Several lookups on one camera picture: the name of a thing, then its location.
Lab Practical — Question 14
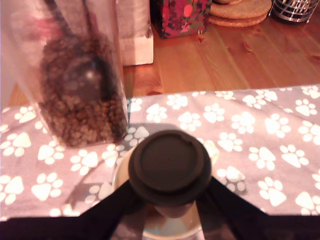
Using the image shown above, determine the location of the dark brown coffee capsule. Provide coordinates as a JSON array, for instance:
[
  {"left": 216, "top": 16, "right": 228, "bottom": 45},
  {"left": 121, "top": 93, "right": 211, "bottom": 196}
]
[{"left": 128, "top": 129, "right": 214, "bottom": 219}]

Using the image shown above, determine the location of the dark coffee scoop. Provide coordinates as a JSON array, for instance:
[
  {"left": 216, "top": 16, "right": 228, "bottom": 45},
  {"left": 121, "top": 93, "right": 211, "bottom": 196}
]
[{"left": 46, "top": 0, "right": 113, "bottom": 101}]

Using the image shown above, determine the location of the cartoon print ceramic mug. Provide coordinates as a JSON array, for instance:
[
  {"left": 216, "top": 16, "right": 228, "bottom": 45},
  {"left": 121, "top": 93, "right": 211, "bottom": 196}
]
[{"left": 111, "top": 139, "right": 221, "bottom": 240}]

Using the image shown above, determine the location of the grey paw-print cloth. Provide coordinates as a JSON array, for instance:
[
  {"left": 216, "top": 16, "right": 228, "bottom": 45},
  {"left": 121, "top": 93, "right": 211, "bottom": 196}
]
[{"left": 0, "top": 84, "right": 320, "bottom": 223}]

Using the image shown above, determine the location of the clear container with white lid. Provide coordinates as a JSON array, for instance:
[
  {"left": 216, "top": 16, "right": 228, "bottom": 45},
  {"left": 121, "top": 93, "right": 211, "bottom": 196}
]
[{"left": 0, "top": 0, "right": 130, "bottom": 149}]

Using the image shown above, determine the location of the white cardboard package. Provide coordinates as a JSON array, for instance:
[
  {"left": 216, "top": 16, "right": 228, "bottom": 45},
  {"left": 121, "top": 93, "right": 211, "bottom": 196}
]
[{"left": 116, "top": 0, "right": 155, "bottom": 67}]

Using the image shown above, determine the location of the round cork trivet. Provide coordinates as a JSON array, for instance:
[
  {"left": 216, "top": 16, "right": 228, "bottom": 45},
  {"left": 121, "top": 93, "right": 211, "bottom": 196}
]
[
  {"left": 207, "top": 12, "right": 270, "bottom": 28},
  {"left": 209, "top": 0, "right": 273, "bottom": 20}
]

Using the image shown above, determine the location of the floral tissue box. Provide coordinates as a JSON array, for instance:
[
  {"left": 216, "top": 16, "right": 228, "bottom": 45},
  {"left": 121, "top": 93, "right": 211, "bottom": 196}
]
[{"left": 150, "top": 0, "right": 213, "bottom": 40}]

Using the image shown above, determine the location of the stack of cork coasters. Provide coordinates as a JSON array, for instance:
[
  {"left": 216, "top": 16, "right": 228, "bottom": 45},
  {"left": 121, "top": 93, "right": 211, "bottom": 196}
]
[{"left": 212, "top": 0, "right": 244, "bottom": 5}]

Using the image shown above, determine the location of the chrome wire utensil rack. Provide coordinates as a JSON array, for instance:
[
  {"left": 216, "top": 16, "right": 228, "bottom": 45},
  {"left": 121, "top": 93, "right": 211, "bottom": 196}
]
[{"left": 268, "top": 0, "right": 315, "bottom": 25}]

